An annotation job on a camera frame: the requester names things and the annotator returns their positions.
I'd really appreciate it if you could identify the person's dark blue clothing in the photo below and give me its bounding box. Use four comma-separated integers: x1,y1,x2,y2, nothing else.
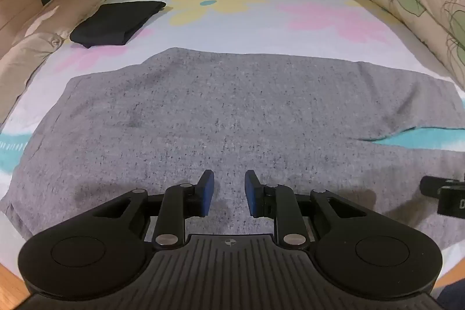
436,277,465,310

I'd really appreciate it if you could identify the floral bed blanket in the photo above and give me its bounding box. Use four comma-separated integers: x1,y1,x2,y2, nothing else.
0,0,465,272

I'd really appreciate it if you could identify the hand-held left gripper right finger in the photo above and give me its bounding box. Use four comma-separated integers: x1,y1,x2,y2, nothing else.
244,170,367,250

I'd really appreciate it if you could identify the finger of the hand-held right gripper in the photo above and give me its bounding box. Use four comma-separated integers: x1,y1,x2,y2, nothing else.
419,176,453,198

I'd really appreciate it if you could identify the plain beige pillow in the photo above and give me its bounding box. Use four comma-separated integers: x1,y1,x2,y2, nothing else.
0,0,128,125

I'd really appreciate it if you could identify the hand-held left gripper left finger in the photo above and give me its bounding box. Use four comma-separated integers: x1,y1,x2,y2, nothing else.
92,170,216,250

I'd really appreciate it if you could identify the folded black garment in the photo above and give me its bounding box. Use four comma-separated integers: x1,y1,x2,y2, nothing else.
69,1,167,49

